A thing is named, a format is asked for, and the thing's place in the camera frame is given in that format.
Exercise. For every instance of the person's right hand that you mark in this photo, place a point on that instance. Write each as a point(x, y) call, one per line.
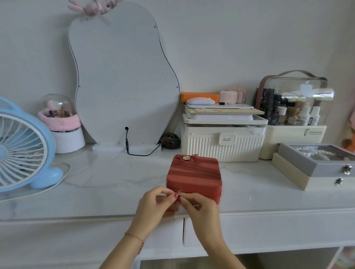
point(205, 219)

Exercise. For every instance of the person's left hand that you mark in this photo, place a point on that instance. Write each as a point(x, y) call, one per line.
point(149, 210)

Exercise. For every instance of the person's left thumb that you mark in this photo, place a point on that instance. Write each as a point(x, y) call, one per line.
point(172, 197)

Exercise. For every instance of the person's right thumb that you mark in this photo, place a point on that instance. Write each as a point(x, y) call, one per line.
point(186, 204)

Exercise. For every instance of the person's right forearm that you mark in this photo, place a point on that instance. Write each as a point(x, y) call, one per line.
point(223, 253)

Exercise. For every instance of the person's left forearm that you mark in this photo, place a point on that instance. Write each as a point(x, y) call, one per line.
point(122, 253)

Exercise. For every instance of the red striped jewellery case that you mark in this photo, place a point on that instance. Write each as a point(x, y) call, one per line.
point(194, 171)

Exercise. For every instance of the dark round woven ornament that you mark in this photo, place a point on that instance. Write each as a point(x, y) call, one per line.
point(170, 140)

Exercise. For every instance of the cream ribbed storage box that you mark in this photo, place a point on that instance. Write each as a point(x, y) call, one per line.
point(222, 144)

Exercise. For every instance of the white desk drawer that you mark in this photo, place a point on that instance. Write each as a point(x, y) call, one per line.
point(277, 227)

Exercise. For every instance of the white flat box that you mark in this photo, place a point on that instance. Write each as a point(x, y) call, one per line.
point(222, 117)

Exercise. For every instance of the white computer mouse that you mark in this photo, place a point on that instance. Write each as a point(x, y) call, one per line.
point(200, 101)

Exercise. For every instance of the orange flat box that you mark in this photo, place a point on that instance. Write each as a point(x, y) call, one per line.
point(198, 95)

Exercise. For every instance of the white tablet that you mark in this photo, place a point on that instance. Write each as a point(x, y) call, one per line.
point(235, 105)

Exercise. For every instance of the white round container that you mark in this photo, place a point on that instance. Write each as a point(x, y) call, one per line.
point(69, 141)

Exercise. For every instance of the cream jewellery drawer box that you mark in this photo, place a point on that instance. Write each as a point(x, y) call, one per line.
point(302, 181)

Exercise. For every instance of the white carton box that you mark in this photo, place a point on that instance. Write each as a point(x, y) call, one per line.
point(291, 135)

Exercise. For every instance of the grey jewellery box glass lid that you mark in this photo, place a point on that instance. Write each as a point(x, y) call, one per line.
point(305, 163)

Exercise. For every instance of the group of dark cosmetic bottles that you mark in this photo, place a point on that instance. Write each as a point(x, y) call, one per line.
point(270, 106)

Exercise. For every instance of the wavy frameless mirror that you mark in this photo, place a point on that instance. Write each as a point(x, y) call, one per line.
point(122, 74)

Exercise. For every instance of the pink fluffy band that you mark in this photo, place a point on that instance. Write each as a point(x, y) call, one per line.
point(62, 122)

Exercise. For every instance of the pearl jewellery pile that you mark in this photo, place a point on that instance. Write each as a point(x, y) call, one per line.
point(313, 153)

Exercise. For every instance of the beige cosmetic jar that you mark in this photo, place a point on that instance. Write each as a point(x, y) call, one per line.
point(292, 115)

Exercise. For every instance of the clear glass dome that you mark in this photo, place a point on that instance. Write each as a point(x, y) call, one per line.
point(57, 106)

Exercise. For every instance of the white cosmetic bottle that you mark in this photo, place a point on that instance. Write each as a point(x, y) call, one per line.
point(305, 115)

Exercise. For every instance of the white bottle dark label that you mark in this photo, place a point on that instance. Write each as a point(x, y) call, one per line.
point(314, 116)

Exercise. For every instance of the light blue desk fan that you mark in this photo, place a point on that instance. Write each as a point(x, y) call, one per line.
point(19, 147)

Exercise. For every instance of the orange pink patterned object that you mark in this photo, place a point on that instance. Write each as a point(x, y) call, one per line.
point(348, 133)

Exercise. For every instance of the pink plush toy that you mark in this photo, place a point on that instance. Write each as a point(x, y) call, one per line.
point(93, 6)

